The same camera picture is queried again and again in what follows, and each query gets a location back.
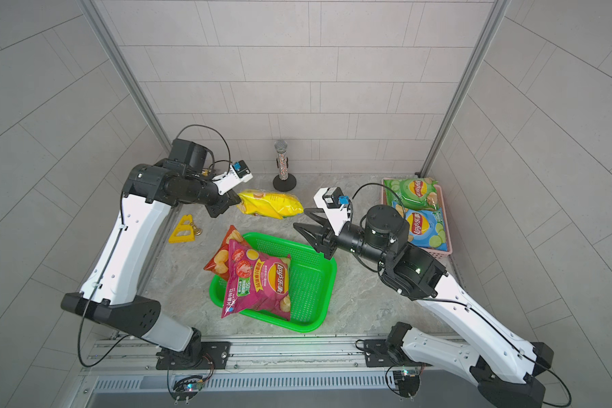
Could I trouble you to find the yellow chips bag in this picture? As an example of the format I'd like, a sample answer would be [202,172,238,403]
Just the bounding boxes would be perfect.
[236,190,304,219]

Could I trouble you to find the green plastic basket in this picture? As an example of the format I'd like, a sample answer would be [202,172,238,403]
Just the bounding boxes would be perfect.
[208,231,338,333]

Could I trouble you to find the magenta tomato chips bag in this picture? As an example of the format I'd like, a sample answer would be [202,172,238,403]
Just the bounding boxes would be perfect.
[221,241,292,321]

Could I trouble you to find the light blue chips bag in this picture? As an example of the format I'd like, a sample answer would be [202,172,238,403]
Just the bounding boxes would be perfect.
[392,202,449,252]

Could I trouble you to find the green cucumber chips bag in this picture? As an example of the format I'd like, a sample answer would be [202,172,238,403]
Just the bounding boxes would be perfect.
[382,178,440,211]

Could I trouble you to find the small red chips bag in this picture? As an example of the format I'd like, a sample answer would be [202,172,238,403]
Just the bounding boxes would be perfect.
[203,225,248,282]

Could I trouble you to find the pink plastic basket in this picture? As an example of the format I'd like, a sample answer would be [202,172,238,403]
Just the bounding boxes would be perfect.
[382,178,452,259]

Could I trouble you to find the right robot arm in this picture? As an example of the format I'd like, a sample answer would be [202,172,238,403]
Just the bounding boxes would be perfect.
[293,205,554,407]

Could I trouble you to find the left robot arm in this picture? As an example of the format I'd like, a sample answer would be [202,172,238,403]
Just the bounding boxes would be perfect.
[61,139,250,364]

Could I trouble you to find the yellow triangular block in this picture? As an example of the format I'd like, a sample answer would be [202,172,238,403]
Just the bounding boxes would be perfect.
[168,214,202,244]

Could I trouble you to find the microphone-like stand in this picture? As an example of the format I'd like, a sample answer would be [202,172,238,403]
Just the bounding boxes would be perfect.
[273,139,297,192]

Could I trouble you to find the right circuit board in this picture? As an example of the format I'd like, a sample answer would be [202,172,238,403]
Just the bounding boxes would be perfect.
[389,371,421,400]

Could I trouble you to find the circuit board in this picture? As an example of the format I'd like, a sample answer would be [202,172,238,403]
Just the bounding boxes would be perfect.
[389,371,421,400]
[168,375,205,405]

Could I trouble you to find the left circuit board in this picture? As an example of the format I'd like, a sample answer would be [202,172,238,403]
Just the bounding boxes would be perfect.
[168,375,205,405]

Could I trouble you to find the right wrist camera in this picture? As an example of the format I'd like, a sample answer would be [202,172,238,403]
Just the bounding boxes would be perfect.
[314,187,353,236]

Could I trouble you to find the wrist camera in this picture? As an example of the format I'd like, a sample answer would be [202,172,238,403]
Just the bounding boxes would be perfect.
[212,161,253,196]
[314,187,353,236]

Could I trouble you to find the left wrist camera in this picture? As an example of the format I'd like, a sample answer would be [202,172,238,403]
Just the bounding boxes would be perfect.
[212,161,253,196]

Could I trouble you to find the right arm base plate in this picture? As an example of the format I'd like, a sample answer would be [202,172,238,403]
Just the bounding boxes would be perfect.
[355,338,428,368]

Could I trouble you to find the aluminium front rail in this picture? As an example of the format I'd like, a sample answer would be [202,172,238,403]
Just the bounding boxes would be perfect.
[80,333,479,394]

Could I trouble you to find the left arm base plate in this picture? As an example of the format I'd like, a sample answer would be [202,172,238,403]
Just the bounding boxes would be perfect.
[156,342,231,371]

